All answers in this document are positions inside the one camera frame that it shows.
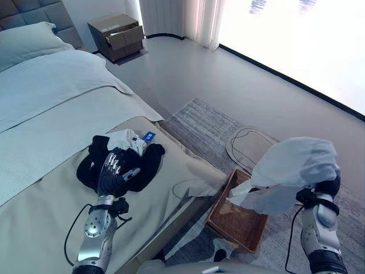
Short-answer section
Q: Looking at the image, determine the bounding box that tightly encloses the light grey duvet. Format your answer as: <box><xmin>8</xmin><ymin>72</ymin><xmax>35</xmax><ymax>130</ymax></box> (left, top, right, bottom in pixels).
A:
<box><xmin>0</xmin><ymin>50</ymin><xmax>164</xmax><ymax>134</ymax></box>

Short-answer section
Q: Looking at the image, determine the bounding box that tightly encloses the padded grey headboard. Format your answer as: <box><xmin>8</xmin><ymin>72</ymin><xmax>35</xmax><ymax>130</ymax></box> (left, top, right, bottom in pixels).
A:
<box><xmin>0</xmin><ymin>0</ymin><xmax>83</xmax><ymax>49</ymax></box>

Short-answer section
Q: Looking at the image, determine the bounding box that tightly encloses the bed with beige sheet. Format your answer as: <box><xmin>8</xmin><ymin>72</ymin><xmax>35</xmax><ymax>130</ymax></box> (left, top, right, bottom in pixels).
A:
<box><xmin>0</xmin><ymin>44</ymin><xmax>229</xmax><ymax>274</ymax></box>

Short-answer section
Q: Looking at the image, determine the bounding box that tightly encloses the white cloth garment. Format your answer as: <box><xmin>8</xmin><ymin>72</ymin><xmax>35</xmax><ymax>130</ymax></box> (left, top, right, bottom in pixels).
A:
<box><xmin>225</xmin><ymin>136</ymin><xmax>339</xmax><ymax>215</ymax></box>

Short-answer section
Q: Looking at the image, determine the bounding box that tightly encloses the grey pillow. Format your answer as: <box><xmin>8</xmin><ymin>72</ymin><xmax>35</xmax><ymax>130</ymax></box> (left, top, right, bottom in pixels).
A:
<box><xmin>0</xmin><ymin>21</ymin><xmax>75</xmax><ymax>72</ymax></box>

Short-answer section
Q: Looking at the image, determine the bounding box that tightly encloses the white sheer curtain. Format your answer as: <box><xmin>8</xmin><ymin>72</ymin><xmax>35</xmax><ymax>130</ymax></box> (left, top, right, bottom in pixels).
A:
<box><xmin>139</xmin><ymin>0</ymin><xmax>222</xmax><ymax>52</ymax></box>

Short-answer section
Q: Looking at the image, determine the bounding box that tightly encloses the black garment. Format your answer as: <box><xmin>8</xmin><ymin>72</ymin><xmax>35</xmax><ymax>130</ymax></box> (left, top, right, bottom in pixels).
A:
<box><xmin>76</xmin><ymin>135</ymin><xmax>167</xmax><ymax>192</ymax></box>

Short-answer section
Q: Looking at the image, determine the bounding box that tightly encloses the dark brown nightstand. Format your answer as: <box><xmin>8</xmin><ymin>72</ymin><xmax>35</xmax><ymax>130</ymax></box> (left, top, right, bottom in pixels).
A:
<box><xmin>87</xmin><ymin>13</ymin><xmax>144</xmax><ymax>63</ymax></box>

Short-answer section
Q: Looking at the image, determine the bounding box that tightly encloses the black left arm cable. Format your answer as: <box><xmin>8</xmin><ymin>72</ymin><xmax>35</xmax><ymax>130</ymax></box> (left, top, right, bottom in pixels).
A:
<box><xmin>63</xmin><ymin>203</ymin><xmax>95</xmax><ymax>269</ymax></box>

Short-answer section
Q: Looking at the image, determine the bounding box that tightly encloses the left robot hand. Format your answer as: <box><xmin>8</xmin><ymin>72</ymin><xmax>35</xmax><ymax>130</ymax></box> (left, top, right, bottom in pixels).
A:
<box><xmin>97</xmin><ymin>152</ymin><xmax>141</xmax><ymax>198</ymax></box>

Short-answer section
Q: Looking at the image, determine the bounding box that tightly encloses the white garment with blue tag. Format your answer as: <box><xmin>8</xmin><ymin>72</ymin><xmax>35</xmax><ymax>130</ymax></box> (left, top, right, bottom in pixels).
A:
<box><xmin>107</xmin><ymin>128</ymin><xmax>157</xmax><ymax>156</ymax></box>

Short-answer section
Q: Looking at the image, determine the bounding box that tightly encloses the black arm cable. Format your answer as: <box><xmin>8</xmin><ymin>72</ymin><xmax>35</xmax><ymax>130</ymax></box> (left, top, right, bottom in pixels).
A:
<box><xmin>63</xmin><ymin>203</ymin><xmax>95</xmax><ymax>269</ymax></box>
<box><xmin>285</xmin><ymin>203</ymin><xmax>305</xmax><ymax>274</ymax></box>

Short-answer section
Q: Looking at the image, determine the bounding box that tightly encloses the dark robot foot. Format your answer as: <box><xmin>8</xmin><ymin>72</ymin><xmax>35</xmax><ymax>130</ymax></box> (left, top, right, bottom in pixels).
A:
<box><xmin>213</xmin><ymin>248</ymin><xmax>228</xmax><ymax>263</ymax></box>

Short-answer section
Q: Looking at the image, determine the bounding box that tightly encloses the brown woven basket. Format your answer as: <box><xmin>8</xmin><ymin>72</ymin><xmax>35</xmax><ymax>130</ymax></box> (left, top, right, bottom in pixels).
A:
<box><xmin>205</xmin><ymin>168</ymin><xmax>269</xmax><ymax>253</ymax></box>

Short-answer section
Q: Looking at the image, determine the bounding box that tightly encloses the grey striped rug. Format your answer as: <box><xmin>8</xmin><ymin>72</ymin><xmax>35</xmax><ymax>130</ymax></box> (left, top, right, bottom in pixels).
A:
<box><xmin>156</xmin><ymin>97</ymin><xmax>365</xmax><ymax>274</ymax></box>

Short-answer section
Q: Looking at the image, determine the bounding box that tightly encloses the silver robot torso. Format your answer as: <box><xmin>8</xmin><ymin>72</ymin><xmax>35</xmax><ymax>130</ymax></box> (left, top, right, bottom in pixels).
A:
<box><xmin>136</xmin><ymin>258</ymin><xmax>310</xmax><ymax>274</ymax></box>

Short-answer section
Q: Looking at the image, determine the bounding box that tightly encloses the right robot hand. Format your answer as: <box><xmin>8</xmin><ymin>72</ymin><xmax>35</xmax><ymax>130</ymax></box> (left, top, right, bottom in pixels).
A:
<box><xmin>313</xmin><ymin>168</ymin><xmax>342</xmax><ymax>198</ymax></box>

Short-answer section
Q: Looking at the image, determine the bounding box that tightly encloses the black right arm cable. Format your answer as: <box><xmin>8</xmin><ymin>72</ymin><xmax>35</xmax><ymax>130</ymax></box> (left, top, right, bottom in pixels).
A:
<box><xmin>285</xmin><ymin>203</ymin><xmax>305</xmax><ymax>274</ymax></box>

